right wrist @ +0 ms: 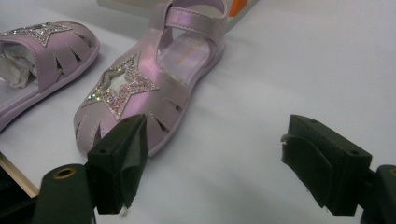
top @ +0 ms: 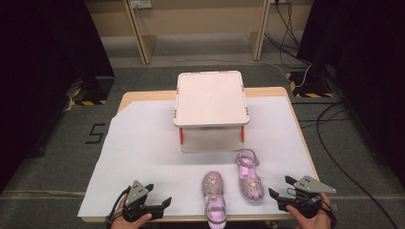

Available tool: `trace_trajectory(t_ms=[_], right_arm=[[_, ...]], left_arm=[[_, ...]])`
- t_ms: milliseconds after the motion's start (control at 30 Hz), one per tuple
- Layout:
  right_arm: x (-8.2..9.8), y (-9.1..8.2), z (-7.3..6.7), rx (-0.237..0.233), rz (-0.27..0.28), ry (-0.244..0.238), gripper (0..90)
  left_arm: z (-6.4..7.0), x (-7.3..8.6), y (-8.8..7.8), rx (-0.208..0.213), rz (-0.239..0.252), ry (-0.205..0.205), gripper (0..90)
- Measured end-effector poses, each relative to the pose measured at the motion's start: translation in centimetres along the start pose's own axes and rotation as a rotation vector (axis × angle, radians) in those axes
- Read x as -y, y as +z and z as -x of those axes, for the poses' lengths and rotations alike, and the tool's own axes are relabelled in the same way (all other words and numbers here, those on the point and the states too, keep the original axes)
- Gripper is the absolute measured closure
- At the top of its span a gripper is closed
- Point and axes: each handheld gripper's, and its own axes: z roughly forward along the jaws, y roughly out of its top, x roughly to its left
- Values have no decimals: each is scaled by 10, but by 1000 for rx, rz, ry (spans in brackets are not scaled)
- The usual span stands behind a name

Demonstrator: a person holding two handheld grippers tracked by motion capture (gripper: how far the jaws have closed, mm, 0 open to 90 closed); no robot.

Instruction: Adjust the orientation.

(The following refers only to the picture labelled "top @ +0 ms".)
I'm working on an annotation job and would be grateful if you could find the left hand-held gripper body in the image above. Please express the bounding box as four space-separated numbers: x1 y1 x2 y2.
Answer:
122 179 154 222

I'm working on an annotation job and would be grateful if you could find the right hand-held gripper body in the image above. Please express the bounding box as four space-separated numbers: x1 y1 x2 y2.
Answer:
286 176 337 219

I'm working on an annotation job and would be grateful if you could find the pink child's sandal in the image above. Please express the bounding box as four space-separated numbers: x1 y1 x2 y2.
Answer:
201 171 228 229
235 148 265 203

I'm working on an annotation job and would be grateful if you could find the white two-tier shoe rack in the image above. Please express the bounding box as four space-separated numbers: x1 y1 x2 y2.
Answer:
173 70 250 154

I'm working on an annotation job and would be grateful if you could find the person's left hand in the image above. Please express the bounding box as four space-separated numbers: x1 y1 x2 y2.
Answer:
110 195 153 229

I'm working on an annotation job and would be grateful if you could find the person's right hand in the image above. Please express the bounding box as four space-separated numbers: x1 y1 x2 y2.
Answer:
285 193 332 229

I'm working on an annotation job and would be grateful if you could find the white table sheet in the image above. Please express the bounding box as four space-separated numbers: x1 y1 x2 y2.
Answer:
77 95 319 219

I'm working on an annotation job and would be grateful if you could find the stand base with striped tape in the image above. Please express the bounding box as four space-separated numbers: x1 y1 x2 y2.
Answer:
66 75 116 108
285 63 336 99

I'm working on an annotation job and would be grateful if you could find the black curtain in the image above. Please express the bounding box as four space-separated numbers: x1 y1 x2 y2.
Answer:
0 0 116 194
296 0 405 190

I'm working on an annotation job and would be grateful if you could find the beige wooden desk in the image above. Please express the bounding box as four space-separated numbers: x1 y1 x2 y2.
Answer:
85 0 315 66

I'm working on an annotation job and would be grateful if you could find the white power strip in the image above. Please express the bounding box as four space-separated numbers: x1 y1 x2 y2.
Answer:
129 0 154 10

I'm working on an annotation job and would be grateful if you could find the left hand-held gripper cable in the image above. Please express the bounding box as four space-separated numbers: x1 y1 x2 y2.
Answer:
105 186 132 225

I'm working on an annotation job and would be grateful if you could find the long black floor cable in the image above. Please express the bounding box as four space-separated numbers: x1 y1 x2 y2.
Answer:
315 101 399 229

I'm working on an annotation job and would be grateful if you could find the bundle of black cables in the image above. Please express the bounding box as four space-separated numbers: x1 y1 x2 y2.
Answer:
263 0 312 70

